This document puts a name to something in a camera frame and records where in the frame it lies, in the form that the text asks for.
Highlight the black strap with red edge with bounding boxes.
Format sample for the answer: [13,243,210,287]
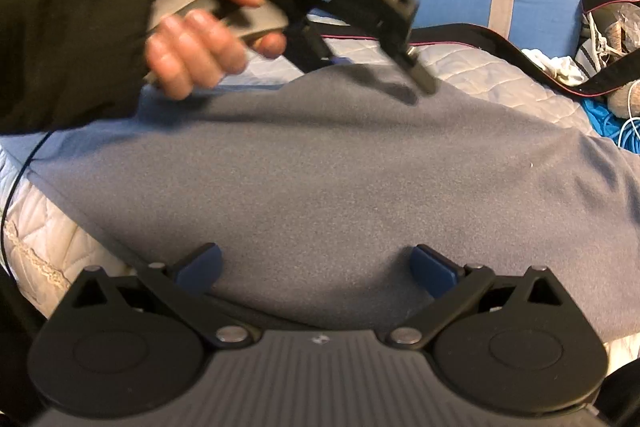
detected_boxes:
[319,0,640,99]

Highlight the blue cable coil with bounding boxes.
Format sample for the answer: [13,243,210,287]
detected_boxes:
[579,98,640,155]

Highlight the black sleeved left forearm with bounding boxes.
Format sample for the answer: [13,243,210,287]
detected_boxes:
[1,0,152,134]

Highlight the black bag with clutter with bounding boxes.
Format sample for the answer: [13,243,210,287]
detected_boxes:
[575,0,639,118]

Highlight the person's left hand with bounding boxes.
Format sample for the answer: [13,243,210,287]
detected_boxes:
[145,0,265,101]

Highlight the white flat cable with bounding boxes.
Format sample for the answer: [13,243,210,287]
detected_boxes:
[618,78,640,148]

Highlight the quilted grey bedspread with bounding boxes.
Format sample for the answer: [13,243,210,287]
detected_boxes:
[0,13,640,358]

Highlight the grey-blue fleece garment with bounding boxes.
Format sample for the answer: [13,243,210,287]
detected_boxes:
[0,60,640,343]

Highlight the thin black cable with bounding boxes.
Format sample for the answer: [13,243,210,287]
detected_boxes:
[0,130,54,278]

